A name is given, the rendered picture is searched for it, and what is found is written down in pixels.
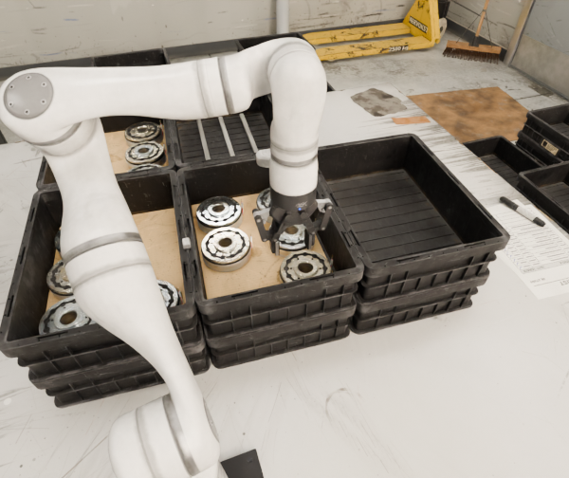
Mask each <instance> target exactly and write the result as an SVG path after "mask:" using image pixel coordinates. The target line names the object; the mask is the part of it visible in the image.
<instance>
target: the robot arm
mask: <svg viewBox="0 0 569 478"><path fill-rule="evenodd" d="M326 90H327V81H326V74H325V71H324V68H323V66H322V64H321V61H320V59H319V57H318V55H317V53H316V51H315V50H314V48H313V47H312V46H311V45H310V44H309V43H307V42H306V41H305V40H302V39H299V38H280V39H275V40H271V41H268V42H265V43H262V44H259V45H257V46H253V47H250V48H247V49H245V50H243V51H241V52H238V53H236V54H233V55H229V56H220V57H214V58H209V59H202V60H196V61H190V62H186V63H179V64H165V65H155V66H131V67H39V68H31V69H27V70H24V71H21V72H18V73H16V74H14V75H13V76H11V77H10V78H8V79H7V80H6V81H5V82H4V83H3V84H2V86H1V87H0V120H1V121H3V123H4V124H5V125H6V126H7V127H8V128H9V129H10V131H11V132H13V133H14V134H15V135H16V136H17V137H19V138H21V139H22V140H24V141H25V142H27V143H28V144H30V145H31V146H33V147H34V148H36V149H37V150H39V151H40V152H41V153H42V154H43V155H44V156H45V158H46V160H47V162H48V164H49V166H50V168H51V170H52V172H53V174H54V176H55V179H56V181H57V184H58V186H59V189H60V192H61V195H62V199H63V207H64V211H63V220H62V227H61V254H62V258H63V262H64V267H65V271H66V274H67V277H68V280H69V282H70V285H71V288H72V291H73V294H74V297H75V299H76V302H77V304H78V306H79V307H80V308H81V310H82V311H83V312H84V313H85V314H86V315H87V316H88V317H90V318H91V319H92V320H93V321H95V322H96V323H98V324H99V325H100V326H102V327H103V328H105V329H106V330H108V331H109V332H111V333H112V334H114V335H115V336H117V337H118V338H120V339H121V340H123V341H125V342H126V343H127V344H129V345H130V346H132V347H133V348H134V349H135V350H136V351H138V352H139V353H140V354H141V355H142V356H143V357H145V358H146V359H147V360H148V361H149V362H150V363H151V364H152V365H153V366H154V367H155V368H156V370H157V371H158V372H159V374H160V375H161V376H162V378H163V379H164V381H165V382H166V384H167V386H168V388H169V390H170V392H169V393H168V394H166V395H164V396H162V397H159V398H157V399H155V400H153V401H151V402H148V403H146V404H144V405H142V406H140V407H138V408H136V409H134V410H132V411H130V412H128V413H126V414H123V415H121V416H119V417H118V418H117V419H116V420H115V421H114V423H113V424H112V426H111V429H110V432H109V435H108V454H109V459H110V463H111V466H112V470H113V472H114V473H115V475H116V477H117V478H228V476H227V474H226V473H225V471H224V469H223V467H222V465H221V463H220V461H219V457H220V442H219V436H218V432H217V429H216V428H215V425H214V422H213V420H212V417H211V413H210V411H209V408H208V406H207V402H206V400H205V399H204V397H203V396H202V393H201V391H200V389H199V386H198V384H197V382H196V380H195V377H194V375H193V372H192V369H191V367H190V365H189V363H188V361H187V359H186V357H185V354H184V352H183V350H182V348H181V345H180V343H179V341H178V338H177V336H176V333H175V331H174V328H173V325H172V323H171V320H170V317H169V314H168V311H167V309H166V306H165V303H164V301H163V298H162V295H161V292H160V289H159V286H158V283H157V280H156V275H155V273H154V270H153V267H152V264H151V262H150V259H149V256H148V254H147V251H146V248H145V247H144V244H143V241H142V239H141V237H140V234H139V232H138V228H137V226H136V224H135V221H134V219H133V216H132V214H131V212H130V210H129V208H128V205H127V203H126V201H125V199H124V197H123V194H122V192H121V190H120V188H119V185H118V182H117V180H116V177H115V174H114V171H113V167H112V163H111V159H110V156H109V152H108V148H107V144H106V140H105V136H104V132H103V129H102V125H101V120H100V117H108V116H143V117H152V118H160V119H168V120H200V119H206V118H213V117H219V116H224V115H228V114H235V113H239V112H243V111H245V110H247V109H248V108H249V107H250V105H251V102H252V100H253V99H255V98H258V97H261V96H264V95H266V94H269V93H271V95H272V106H273V121H272V122H271V126H270V149H264V150H260V151H259V152H257V153H256V162H257V164H258V165H259V166H261V167H266V168H269V186H270V203H269V205H268V207H267V209H264V210H261V211H259V210H258V209H253V210H252V214H253V217H254V220H255V223H256V226H257V229H258V231H259V234H260V237H261V240H262V242H266V241H269V246H270V249H271V252H272V253H275V255H276V256H278V255H280V242H279V238H280V236H281V234H283V233H284V232H285V229H286V227H290V226H293V225H301V224H302V223H304V224H305V226H306V228H305V230H304V243H305V245H306V248H307V249H311V246H314V244H315V234H316V232H317V231H318V230H325V229H326V227H327V224H328V221H329V218H330V215H331V212H332V210H333V204H332V203H331V201H330V199H329V197H328V196H324V197H323V198H322V199H316V194H317V181H318V142H319V127H320V124H321V117H322V113H323V109H324V106H325V101H326ZM316 208H319V211H318V214H317V218H316V221H314V222H311V220H310V218H309V217H310V215H311V214H312V213H313V212H314V211H315V209H316ZM268 216H271V217H272V218H273V219H272V225H271V227H270V229H269V230H266V229H265V226H264V224H265V223H266V220H267V217H268Z"/></svg>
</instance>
